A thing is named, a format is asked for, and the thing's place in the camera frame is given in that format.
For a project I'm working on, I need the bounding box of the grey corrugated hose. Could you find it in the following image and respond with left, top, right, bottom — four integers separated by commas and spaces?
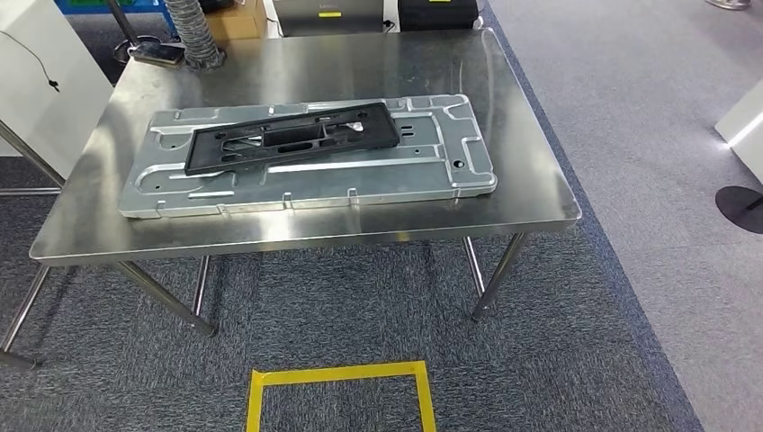
164, 0, 228, 71

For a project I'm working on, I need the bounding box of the brown cardboard box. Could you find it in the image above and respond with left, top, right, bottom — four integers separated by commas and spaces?
204, 0, 269, 43

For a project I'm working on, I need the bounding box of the stainless steel workbench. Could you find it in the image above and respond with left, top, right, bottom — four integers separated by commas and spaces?
0, 26, 582, 371

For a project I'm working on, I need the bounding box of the dark pole with ring base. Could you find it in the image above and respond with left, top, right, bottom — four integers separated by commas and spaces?
105, 0, 163, 66

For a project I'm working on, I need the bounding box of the white box furniture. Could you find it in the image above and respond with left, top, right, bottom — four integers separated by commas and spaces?
714, 80, 763, 186

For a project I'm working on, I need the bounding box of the blue low platform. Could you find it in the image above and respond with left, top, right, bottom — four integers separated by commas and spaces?
54, 0, 168, 16

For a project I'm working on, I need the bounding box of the machined aluminium fixture plate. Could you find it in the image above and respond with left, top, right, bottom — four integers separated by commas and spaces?
117, 93, 498, 221

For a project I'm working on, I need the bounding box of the black phone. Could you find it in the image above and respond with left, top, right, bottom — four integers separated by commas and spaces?
128, 40, 187, 68

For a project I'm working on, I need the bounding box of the black round floor base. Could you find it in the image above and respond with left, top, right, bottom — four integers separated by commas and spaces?
714, 185, 763, 235

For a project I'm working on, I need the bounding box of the black device with yellow label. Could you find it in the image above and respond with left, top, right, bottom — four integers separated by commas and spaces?
396, 0, 481, 32

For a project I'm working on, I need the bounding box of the grey device with yellow label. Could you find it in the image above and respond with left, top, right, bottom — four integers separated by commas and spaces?
273, 0, 386, 38

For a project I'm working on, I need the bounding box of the thin black cord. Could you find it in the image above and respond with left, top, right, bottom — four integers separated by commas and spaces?
0, 30, 61, 94

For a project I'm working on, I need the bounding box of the yellow floor tape square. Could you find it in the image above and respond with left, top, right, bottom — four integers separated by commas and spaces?
245, 360, 437, 432

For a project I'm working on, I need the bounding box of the black plastic plate part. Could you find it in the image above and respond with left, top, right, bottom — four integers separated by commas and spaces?
183, 101, 401, 177

